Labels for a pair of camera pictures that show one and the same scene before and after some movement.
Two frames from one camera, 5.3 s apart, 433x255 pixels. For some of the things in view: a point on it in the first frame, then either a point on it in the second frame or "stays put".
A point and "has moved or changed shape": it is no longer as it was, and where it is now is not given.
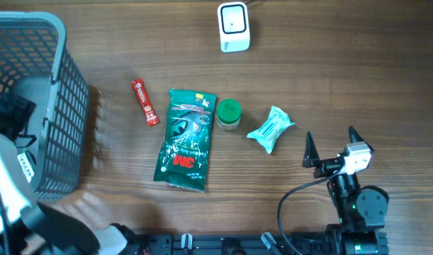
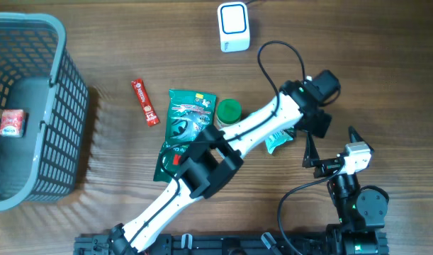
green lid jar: (228, 114) stays put
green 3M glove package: (182, 161) stays put
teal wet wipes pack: (267, 134) has moved or changed shape
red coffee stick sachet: (152, 117) stays put
